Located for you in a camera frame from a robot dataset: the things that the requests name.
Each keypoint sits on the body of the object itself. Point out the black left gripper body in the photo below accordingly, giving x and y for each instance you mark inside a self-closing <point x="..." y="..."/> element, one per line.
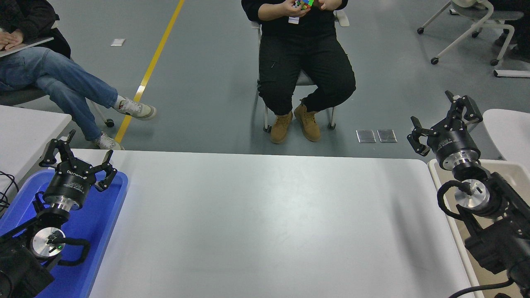
<point x="70" y="184"/>

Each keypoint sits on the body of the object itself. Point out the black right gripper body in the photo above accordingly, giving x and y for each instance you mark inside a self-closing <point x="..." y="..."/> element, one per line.
<point x="453" y="142"/>

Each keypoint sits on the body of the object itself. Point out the multicoloured puzzle cube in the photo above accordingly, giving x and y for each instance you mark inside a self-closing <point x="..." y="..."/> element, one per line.
<point x="305" y="3"/>

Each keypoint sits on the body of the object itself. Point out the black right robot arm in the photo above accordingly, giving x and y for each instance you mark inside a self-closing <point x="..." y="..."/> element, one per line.
<point x="492" y="231"/>

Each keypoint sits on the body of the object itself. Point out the person's left hand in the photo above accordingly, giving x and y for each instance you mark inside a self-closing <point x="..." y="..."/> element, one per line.
<point x="327" y="4"/>
<point x="10" y="40"/>

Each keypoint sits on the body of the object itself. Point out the person's right hand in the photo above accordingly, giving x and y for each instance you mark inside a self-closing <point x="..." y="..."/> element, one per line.
<point x="292" y="8"/>

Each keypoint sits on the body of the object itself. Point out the large pale plastic bin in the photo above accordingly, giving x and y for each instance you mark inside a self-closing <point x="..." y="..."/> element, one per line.
<point x="432" y="169"/>

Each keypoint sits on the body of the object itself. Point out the silver floor outlet cover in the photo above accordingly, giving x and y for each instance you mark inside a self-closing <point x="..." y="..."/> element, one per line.
<point x="366" y="136"/>
<point x="386" y="135"/>

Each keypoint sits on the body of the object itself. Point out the white side table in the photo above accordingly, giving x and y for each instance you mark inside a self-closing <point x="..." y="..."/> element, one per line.
<point x="25" y="136"/>

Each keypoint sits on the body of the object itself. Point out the blue plastic tray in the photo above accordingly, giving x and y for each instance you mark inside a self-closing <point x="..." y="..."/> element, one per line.
<point x="99" y="223"/>

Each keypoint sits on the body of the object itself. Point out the white rounded table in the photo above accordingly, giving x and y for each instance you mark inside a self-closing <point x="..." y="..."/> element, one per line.
<point x="509" y="128"/>

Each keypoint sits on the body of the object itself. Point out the white floor bar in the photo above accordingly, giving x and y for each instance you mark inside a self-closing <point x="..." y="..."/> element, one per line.
<point x="513" y="73"/>

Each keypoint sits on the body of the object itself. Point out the person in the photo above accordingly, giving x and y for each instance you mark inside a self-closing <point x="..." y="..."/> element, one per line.
<point x="62" y="78"/>
<point x="517" y="45"/>
<point x="306" y="62"/>

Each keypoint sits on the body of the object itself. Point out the silver laptop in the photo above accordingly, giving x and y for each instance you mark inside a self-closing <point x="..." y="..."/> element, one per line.
<point x="37" y="44"/>

